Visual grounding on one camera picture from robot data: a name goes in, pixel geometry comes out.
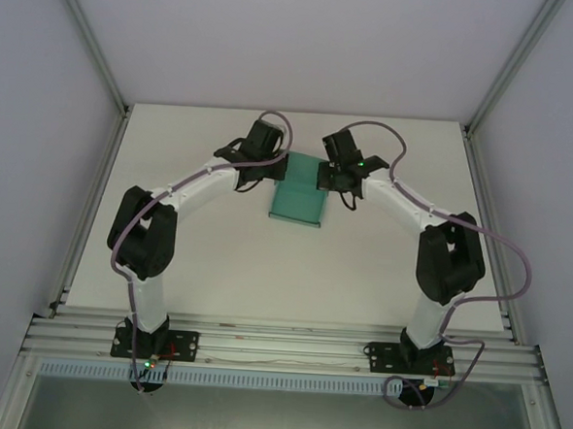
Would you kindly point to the green cloth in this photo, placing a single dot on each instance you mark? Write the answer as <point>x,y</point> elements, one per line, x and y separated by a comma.
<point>298,196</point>

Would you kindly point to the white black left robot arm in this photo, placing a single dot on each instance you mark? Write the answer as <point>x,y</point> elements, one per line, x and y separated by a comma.
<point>144,235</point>

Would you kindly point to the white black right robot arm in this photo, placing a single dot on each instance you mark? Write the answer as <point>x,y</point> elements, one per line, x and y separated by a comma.
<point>451,263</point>

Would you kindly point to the aluminium table side rail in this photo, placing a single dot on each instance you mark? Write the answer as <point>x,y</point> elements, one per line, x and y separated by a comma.
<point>89,212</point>
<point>490,227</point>

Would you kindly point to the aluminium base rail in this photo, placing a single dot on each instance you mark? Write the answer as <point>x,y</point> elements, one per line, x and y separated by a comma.
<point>283,345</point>

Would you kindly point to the aluminium frame post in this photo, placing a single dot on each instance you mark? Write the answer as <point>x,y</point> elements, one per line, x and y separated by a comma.
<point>90,42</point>
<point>514,63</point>

